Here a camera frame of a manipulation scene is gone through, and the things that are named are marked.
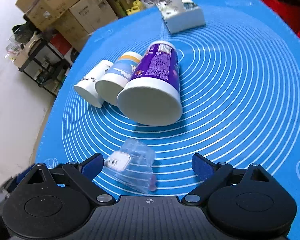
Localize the clear plastic cup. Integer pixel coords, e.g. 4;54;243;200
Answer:
103;138;157;194

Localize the white patterned paper cup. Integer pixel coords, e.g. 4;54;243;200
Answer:
74;60;113;108

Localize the blue yellow paper cup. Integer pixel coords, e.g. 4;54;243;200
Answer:
95;51;142;106

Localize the purple paper cup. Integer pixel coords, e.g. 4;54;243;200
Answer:
117;41;183;126

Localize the blue silicone baking mat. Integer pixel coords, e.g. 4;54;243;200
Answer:
36;0;300;239

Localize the black metal shelf rack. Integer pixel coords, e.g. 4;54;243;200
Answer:
18;38;70;98

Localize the red gift bag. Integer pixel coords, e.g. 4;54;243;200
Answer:
261;0;300;38

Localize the large lower cardboard box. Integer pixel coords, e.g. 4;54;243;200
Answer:
53;0;118;51

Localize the white tissue box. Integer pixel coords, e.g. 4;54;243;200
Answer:
157;0;206;34

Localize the yellow oil jug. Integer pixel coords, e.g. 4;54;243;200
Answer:
126;0;144;16

